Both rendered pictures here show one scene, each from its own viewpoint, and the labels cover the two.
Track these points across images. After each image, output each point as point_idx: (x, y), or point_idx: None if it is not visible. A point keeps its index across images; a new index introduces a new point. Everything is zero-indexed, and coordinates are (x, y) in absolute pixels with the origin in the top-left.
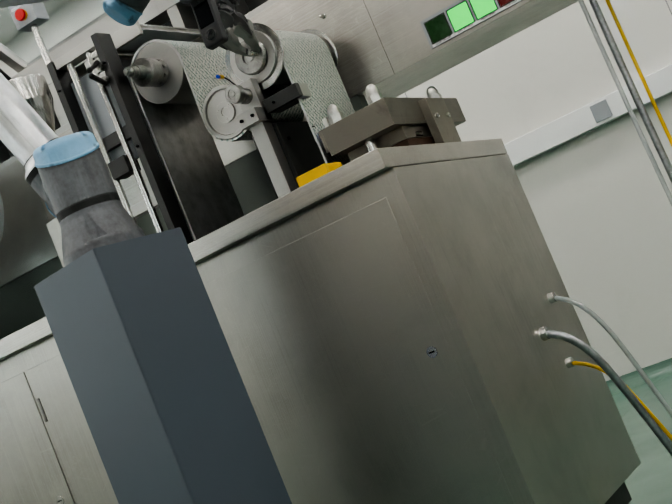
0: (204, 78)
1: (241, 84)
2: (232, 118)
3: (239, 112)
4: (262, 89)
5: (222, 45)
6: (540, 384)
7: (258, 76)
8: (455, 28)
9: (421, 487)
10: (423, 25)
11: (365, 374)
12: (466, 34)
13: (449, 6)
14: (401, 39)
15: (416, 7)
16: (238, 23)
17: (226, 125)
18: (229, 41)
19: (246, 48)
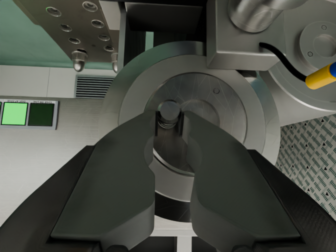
0: (332, 169)
1: (252, 48)
2: (311, 23)
3: (287, 30)
4: (204, 43)
5: (267, 176)
6: None
7: (198, 69)
8: (25, 105)
9: None
10: (53, 124)
11: None
12: (21, 97)
13: (19, 127)
14: (83, 124)
15: (52, 144)
16: (47, 249)
17: (332, 21)
18: (215, 174)
19: (180, 135)
